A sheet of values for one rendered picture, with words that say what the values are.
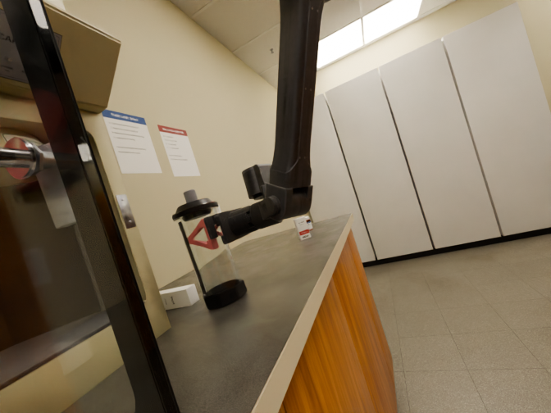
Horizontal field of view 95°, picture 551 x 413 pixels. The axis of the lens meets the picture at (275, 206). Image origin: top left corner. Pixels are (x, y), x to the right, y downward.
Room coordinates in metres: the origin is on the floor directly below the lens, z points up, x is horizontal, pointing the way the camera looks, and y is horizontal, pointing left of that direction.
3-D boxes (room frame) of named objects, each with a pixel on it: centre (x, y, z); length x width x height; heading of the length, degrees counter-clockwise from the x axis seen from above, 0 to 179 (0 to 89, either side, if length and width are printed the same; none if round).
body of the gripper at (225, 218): (0.55, 0.08, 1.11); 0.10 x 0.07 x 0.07; 158
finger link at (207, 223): (0.55, 0.16, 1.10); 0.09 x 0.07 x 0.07; 68
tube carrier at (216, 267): (0.60, 0.18, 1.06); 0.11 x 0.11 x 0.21
